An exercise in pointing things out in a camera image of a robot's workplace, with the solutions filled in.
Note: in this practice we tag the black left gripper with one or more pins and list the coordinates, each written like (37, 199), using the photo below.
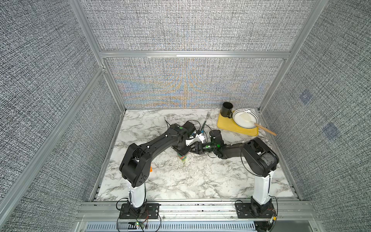
(183, 153)

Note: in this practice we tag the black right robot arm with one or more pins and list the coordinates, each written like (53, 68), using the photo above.
(256, 157)

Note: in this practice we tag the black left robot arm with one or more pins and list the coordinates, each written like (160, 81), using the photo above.
(136, 163)

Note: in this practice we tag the black mug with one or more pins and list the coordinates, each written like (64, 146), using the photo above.
(226, 110)

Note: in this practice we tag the white patterned bowl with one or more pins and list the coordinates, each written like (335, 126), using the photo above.
(240, 122)

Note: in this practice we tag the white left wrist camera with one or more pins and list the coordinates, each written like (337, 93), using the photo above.
(191, 141)

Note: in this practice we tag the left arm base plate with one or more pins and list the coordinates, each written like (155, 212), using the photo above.
(146, 211)

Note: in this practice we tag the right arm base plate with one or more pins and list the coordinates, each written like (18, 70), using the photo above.
(250, 211)

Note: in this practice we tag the aluminium front rail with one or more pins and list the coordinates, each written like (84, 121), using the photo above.
(222, 209)

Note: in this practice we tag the aluminium frame corner post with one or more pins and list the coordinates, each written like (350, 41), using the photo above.
(87, 30)

